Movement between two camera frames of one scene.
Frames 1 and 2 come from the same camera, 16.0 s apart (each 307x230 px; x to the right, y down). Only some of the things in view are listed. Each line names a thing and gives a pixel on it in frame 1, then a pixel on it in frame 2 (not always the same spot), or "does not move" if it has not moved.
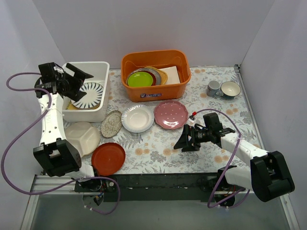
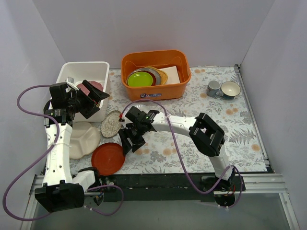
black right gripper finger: [190, 148] -> [136, 145]
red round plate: [108, 157] does not move
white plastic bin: [100, 70] does not move
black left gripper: [68, 82] -> [84, 101]
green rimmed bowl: [230, 89] does not move
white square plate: [172, 74] does not move
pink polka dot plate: [171, 114] -> [97, 85]
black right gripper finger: [183, 139] -> [126, 144]
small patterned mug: [213, 88] does not move
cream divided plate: [83, 137] does not move
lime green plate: [140, 79] does not move
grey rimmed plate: [156, 77] does not move
